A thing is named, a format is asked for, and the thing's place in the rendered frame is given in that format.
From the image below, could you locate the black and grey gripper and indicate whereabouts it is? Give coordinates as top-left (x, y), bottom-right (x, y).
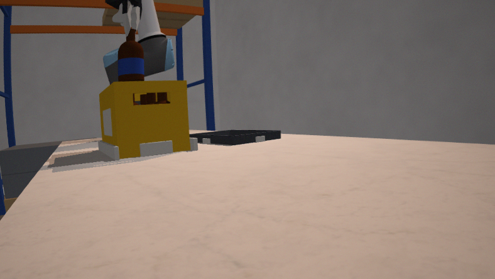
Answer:
top-left (105, 0), bottom-right (142, 37)

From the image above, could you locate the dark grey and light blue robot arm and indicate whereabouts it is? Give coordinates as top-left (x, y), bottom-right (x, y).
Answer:
top-left (103, 0), bottom-right (175, 85)

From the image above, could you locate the yellow crate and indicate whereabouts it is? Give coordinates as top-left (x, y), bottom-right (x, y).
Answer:
top-left (99, 80), bottom-right (190, 159)

